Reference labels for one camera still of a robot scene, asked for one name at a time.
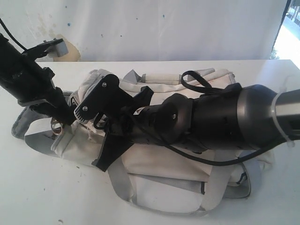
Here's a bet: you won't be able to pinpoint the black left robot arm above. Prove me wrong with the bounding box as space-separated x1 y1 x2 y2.
0 35 75 125

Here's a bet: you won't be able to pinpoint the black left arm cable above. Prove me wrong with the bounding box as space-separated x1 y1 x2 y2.
0 17 28 51

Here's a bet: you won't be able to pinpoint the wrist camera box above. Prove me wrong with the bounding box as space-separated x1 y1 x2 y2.
22 38 68 60
74 74 135 122

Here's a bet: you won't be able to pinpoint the dark window frame post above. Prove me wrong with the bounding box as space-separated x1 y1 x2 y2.
269 0 293 60

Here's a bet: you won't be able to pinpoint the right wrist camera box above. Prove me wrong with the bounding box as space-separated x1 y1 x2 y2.
74 74 135 122

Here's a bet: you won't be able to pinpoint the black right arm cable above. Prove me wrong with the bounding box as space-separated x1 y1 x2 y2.
93 70 270 167

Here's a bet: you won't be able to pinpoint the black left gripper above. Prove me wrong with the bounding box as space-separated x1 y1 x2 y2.
0 44 73 125

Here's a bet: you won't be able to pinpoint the white duffel bag grey straps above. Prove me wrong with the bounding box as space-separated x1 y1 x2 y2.
11 67 275 216

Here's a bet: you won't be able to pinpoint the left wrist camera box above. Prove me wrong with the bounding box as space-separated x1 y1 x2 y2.
22 38 68 60

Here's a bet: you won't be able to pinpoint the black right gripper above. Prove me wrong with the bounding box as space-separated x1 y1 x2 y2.
92 87 193 172

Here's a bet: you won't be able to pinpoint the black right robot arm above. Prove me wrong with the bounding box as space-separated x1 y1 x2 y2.
94 83 300 171

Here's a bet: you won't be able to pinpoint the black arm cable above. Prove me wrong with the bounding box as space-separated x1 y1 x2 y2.
93 70 270 167
0 17 28 51

